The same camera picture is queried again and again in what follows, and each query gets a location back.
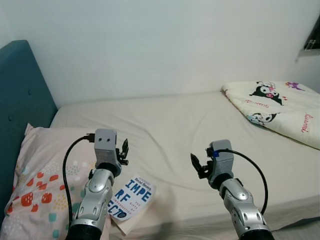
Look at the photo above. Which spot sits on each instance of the pink pillow with coloured dots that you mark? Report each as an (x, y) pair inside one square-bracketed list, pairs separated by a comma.
[(40, 160)]

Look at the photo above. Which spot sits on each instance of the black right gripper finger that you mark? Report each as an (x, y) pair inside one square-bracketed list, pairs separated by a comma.
[(196, 162)]

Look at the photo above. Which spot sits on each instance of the teal upholstered headboard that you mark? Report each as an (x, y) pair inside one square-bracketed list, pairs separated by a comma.
[(20, 90)]

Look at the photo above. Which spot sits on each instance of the white book with blue letters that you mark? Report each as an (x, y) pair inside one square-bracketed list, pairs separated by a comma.
[(132, 195)]

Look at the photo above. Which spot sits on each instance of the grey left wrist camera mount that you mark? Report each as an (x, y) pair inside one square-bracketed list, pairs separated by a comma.
[(105, 142)]

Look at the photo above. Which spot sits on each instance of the bed with beige sheet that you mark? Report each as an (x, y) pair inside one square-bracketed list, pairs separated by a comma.
[(190, 125)]

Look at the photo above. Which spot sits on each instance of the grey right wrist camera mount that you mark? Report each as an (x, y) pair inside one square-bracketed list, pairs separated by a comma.
[(222, 162)]

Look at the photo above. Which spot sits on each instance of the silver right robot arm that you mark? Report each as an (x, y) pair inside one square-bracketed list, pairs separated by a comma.
[(240, 200)]

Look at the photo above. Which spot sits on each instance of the black window blind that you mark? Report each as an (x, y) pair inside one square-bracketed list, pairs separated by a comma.
[(315, 37)]

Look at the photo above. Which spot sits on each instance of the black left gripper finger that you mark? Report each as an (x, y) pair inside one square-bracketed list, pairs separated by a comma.
[(119, 149), (125, 147)]

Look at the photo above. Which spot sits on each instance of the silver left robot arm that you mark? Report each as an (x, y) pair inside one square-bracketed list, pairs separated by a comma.
[(95, 195)]

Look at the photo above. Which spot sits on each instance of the cream cartoon print quilt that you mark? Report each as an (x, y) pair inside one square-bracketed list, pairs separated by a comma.
[(285, 107)]

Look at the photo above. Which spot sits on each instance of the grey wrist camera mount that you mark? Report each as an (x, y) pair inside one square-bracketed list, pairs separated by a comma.
[(105, 142), (222, 162)]

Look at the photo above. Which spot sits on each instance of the teal bed frame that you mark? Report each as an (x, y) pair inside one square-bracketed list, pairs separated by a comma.
[(307, 221)]

